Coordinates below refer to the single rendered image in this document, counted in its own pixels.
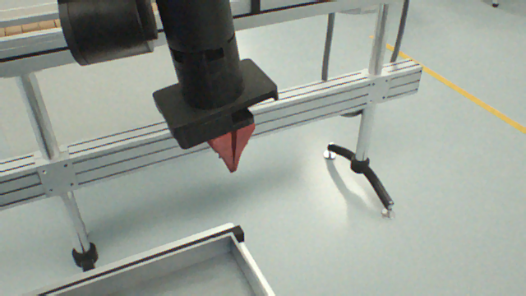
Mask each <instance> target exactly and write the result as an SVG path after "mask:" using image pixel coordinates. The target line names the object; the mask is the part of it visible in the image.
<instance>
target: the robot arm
mask: <svg viewBox="0 0 526 296"><path fill-rule="evenodd" d="M56 1H57V4H58V16H59V20H60V25H61V28H62V33H63V36H64V39H65V40H66V43H67V46H68V48H69V49H70V51H71V53H72V56H73V57H74V59H75V60H76V61H77V62H78V63H79V64H80V65H81V66H87V65H91V64H96V63H99V62H107V61H112V60H116V59H120V58H128V57H132V56H136V55H142V54H146V53H153V52H154V40H155V39H158V31H157V25H156V21H155V14H154V11H153V7H152V5H151V2H150V0H56ZM155 3H156V6H157V9H158V12H159V17H160V20H161V23H162V26H163V29H164V34H165V38H166V40H167V44H168V49H169V52H170V55H171V58H172V61H173V66H174V69H175V72H176V75H177V79H178V83H177V84H174V85H171V86H168V87H165V88H163V89H160V90H157V91H155V92H154V93H153V94H152V96H153V99H154V102H155V106H156V108H157V109H158V110H159V113H161V114H162V115H163V117H164V120H165V122H166V123H167V125H168V129H169V131H170V132H171V134H172V136H173V138H174V139H176V140H177V142H178V144H179V145H180V147H181V148H182V149H183V150H188V149H190V148H192V147H194V146H198V145H200V144H202V143H205V142H207V143H208V144H209V145H210V146H211V147H212V148H213V149H214V150H215V151H216V152H217V153H218V154H219V155H220V156H221V158H222V160H223V161H224V163H225V165H226V167H227V168H228V170H229V172H230V173H233V172H235V171H237V168H238V163H239V160H240V157H241V154H242V152H243V150H244V148H245V146H246V145H247V143H248V141H249V139H250V137H251V135H252V133H253V132H254V130H255V122H254V117H253V114H252V113H251V112H250V110H249V109H248V108H249V107H251V106H253V105H256V104H259V103H262V102H264V101H267V100H268V99H273V100H274V101H275V102H276V101H277V100H278V99H279V96H278V89H277V85H276V84H275V83H274V82H273V81H272V80H271V79H270V78H269V77H268V76H267V75H266V74H265V73H264V72H263V71H262V70H261V69H260V68H259V67H258V66H257V65H256V64H255V63H254V62H253V61H252V60H251V59H250V58H245V59H243V60H240V57H239V53H238V44H237V39H236V35H235V30H234V24H233V16H232V11H231V7H230V1H229V0H155ZM231 136H232V140H231Z"/></svg>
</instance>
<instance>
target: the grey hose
mask: <svg viewBox="0 0 526 296"><path fill-rule="evenodd" d="M410 1H411V0H406V1H404V3H403V8H402V13H401V17H400V23H399V30H398V34H397V38H396V41H395V44H394V49H393V53H392V55H391V58H390V62H389V63H391V62H396V59H397V56H398V54H399V49H400V45H401V43H402V39H403V36H404V29H405V26H406V20H407V16H408V9H409V4H410ZM327 22H328V23H327V29H326V36H325V46H324V53H323V59H322V67H321V80H322V81H327V78H328V77H327V76H328V75H327V74H328V73H327V72H328V65H329V57H330V46H331V41H332V36H333V29H334V23H335V12H333V13H329V15H328V21H327ZM360 114H362V109H359V110H356V111H353V112H350V113H345V114H341V115H340V116H342V117H346V118H353V117H357V116H359V115H360Z"/></svg>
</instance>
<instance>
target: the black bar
mask: <svg viewBox="0 0 526 296"><path fill-rule="evenodd" d="M231 232H233V235H234V237H235V238H236V239H237V241H238V243H241V242H244V231H243V230H242V228H241V226H240V225H236V226H234V227H232V228H229V229H225V230H222V231H219V232H218V233H215V234H211V235H208V236H205V237H203V238H199V239H197V240H194V241H191V242H189V243H184V244H182V245H180V246H177V247H173V248H170V249H168V250H165V251H162V252H159V253H156V254H154V255H151V256H148V257H145V258H142V259H140V260H137V261H133V262H130V263H127V264H126V265H123V266H119V267H116V268H113V269H111V270H108V271H105V272H103V273H100V274H97V275H93V276H89V277H86V278H84V279H81V280H77V281H74V282H72V283H70V284H65V285H63V286H60V287H57V288H55V289H51V290H49V291H46V292H43V293H41V294H37V295H35V296H44V295H47V294H51V293H53V292H56V291H59V290H61V289H65V288H68V287H71V286H73V285H76V284H80V283H83V282H85V281H87V280H92V279H97V278H99V277H102V276H105V275H108V274H111V273H113V272H116V271H120V270H122V269H125V268H128V267H130V266H134V265H137V264H140V263H142V262H145V261H148V260H151V259H154V258H156V257H161V256H163V255H166V254H169V253H171V252H176V251H178V250H181V249H183V248H185V247H190V246H192V245H195V244H198V243H202V242H204V241H207V240H210V239H212V238H216V237H218V236H221V235H224V234H228V233H231Z"/></svg>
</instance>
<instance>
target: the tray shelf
mask: <svg viewBox="0 0 526 296"><path fill-rule="evenodd" d="M232 227H234V225H233V223H231V222H230V223H227V224H223V225H220V226H218V227H215V228H213V229H208V230H206V231H204V232H201V233H198V234H194V235H192V236H189V237H186V238H182V239H180V240H178V241H175V242H172V243H168V244H165V245H163V246H160V247H156V248H154V249H151V250H149V251H146V252H142V253H139V254H136V255H134V256H131V257H128V258H125V259H122V260H120V261H115V262H113V263H110V264H108V265H105V266H101V267H100V268H97V269H94V270H92V271H87V272H86V271H85V272H82V273H80V274H78V275H74V276H71V277H68V278H66V279H63V280H59V281H56V282H53V283H52V284H47V285H45V286H42V287H39V288H37V289H33V290H31V291H28V292H26V293H23V294H19V295H17V296H35V295H37V294H41V293H43V292H46V291H49V290H51V289H55V288H57V287H60V286H63V285H65V284H70V283H72V282H74V281H77V280H81V279H84V278H86V277H89V276H93V275H97V274H100V273H103V272H105V271H108V270H111V269H113V268H116V267H119V266H123V265H126V264H127V263H130V262H133V261H137V260H140V259H142V258H145V257H148V256H151V255H154V254H156V253H159V252H162V251H165V250H168V249H170V248H173V247H177V246H180V245H182V244H184V243H189V242H191V241H194V240H197V239H199V238H203V237H205V236H208V235H211V234H215V233H218V232H219V231H222V230H225V229H229V228H232ZM239 245H240V247H241V249H242V250H243V252H244V253H245V255H246V257H247V259H248V261H249V262H250V264H251V266H252V268H253V270H254V271H255V272H256V275H257V276H258V278H259V280H260V281H261V283H262V285H263V286H264V288H265V291H266V292H267V294H268V295H269V296H276V294H275V292H274V290H273V289H272V288H271V286H270V284H269V282H268V281H267V279H266V278H265V276H264V274H263V273H262V271H261V269H260V267H259V266H258V265H257V263H256V261H255V259H254V258H253V256H252V254H251V253H250V251H249V250H248V248H247V246H246V244H245V243H244V242H241V243H239Z"/></svg>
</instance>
